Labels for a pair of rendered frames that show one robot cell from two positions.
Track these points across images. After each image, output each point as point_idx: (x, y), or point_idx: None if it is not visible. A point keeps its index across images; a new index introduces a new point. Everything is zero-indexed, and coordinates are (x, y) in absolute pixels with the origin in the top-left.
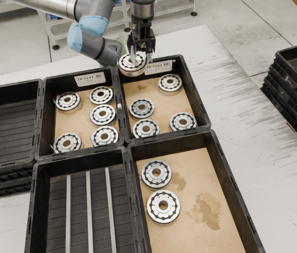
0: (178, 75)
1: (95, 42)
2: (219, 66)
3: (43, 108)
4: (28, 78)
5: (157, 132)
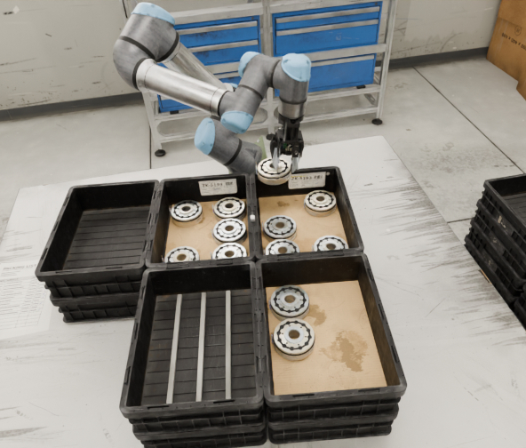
0: (332, 194)
1: (229, 143)
2: (395, 190)
3: (158, 212)
4: None
5: None
